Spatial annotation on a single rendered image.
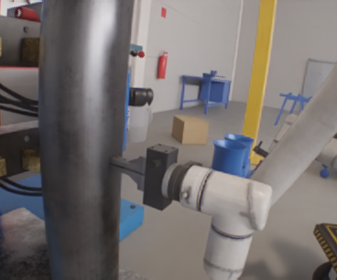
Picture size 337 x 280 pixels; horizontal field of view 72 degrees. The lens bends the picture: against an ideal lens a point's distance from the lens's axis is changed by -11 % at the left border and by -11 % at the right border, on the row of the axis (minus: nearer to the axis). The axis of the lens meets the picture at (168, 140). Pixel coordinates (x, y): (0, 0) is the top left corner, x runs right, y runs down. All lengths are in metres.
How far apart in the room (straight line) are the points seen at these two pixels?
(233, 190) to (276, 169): 0.15
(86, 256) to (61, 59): 0.48
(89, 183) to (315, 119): 0.50
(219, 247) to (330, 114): 0.34
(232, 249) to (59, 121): 0.43
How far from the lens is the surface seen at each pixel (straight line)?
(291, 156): 0.57
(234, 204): 0.46
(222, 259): 0.53
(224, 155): 2.09
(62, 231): 0.69
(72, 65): 0.55
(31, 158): 1.20
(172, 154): 0.52
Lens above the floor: 0.90
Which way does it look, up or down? 15 degrees down
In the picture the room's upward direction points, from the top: 6 degrees clockwise
